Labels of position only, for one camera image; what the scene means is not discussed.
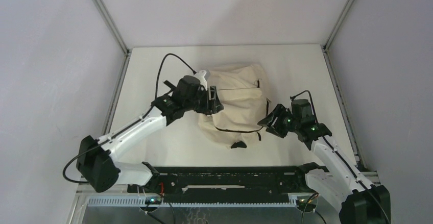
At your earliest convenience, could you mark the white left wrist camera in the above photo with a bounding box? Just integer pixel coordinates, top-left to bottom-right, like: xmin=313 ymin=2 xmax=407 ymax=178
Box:
xmin=193 ymin=70 xmax=210 ymax=90

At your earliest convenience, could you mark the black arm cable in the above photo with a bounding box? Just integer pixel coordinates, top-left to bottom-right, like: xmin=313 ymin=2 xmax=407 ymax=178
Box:
xmin=62 ymin=53 xmax=198 ymax=184
xmin=290 ymin=90 xmax=391 ymax=224

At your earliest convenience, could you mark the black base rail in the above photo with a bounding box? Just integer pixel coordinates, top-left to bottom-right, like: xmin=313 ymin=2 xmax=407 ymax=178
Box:
xmin=127 ymin=163 xmax=320 ymax=206

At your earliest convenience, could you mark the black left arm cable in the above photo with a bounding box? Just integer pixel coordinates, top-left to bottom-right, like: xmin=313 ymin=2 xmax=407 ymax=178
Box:
xmin=62 ymin=53 xmax=198 ymax=184

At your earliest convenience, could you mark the cream canvas student bag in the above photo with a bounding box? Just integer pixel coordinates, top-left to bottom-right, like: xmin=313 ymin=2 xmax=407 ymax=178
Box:
xmin=198 ymin=64 xmax=271 ymax=148

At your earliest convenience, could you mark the aluminium frame left post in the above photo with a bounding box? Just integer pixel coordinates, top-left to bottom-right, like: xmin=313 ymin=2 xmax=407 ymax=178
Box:
xmin=80 ymin=0 xmax=131 ymax=58

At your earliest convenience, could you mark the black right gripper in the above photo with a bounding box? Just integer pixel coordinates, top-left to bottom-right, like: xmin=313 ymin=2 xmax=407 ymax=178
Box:
xmin=258 ymin=103 xmax=300 ymax=138

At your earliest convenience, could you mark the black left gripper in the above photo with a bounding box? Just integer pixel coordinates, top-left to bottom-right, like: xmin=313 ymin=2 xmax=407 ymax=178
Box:
xmin=184 ymin=86 xmax=224 ymax=114

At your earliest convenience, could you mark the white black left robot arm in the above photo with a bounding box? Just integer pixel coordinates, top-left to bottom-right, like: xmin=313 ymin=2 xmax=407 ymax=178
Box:
xmin=76 ymin=70 xmax=224 ymax=193

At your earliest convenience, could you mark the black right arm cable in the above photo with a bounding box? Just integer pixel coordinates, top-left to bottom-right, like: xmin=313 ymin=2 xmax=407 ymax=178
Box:
xmin=290 ymin=90 xmax=391 ymax=224

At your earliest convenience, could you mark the aluminium frame right post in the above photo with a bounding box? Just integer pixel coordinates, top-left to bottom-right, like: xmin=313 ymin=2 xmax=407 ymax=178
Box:
xmin=323 ymin=0 xmax=355 ymax=53

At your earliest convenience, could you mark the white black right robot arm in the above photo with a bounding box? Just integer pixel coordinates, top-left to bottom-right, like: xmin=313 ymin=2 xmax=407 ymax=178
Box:
xmin=258 ymin=99 xmax=391 ymax=223

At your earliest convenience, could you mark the aluminium frame post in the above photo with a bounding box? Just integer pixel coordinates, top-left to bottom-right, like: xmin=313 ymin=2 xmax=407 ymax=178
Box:
xmin=80 ymin=0 xmax=131 ymax=58
xmin=323 ymin=0 xmax=355 ymax=53

